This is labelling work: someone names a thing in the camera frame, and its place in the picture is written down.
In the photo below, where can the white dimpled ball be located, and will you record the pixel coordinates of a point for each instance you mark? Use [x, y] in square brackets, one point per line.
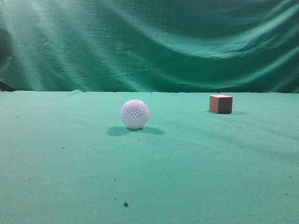
[135, 114]

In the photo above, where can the red cube block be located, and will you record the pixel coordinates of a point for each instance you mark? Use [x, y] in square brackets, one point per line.
[221, 103]

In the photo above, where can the green table cloth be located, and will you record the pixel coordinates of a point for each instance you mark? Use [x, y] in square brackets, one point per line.
[67, 158]

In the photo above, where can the green backdrop cloth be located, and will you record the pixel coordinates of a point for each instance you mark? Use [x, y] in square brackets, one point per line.
[150, 45]

